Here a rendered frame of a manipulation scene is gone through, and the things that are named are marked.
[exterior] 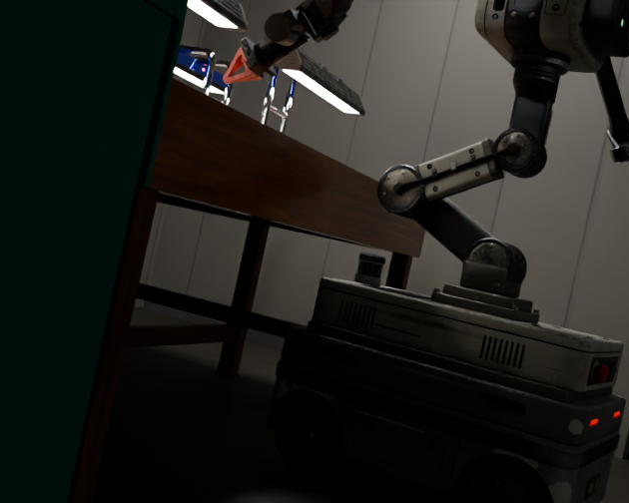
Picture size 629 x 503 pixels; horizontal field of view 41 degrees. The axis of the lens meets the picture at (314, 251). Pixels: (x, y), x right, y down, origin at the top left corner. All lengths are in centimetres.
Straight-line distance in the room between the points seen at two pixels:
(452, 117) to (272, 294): 127
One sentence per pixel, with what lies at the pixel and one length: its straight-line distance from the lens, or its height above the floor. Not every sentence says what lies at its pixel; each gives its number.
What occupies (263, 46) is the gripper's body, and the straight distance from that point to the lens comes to 183.
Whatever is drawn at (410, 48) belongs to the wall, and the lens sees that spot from 421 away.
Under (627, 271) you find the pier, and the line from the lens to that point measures 350.
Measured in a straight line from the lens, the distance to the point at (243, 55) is 185.
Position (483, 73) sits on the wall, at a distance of 404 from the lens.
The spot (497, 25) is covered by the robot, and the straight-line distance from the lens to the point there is 208.
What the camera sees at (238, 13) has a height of 107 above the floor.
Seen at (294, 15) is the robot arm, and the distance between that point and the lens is 175.
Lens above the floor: 55
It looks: level
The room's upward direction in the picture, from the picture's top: 12 degrees clockwise
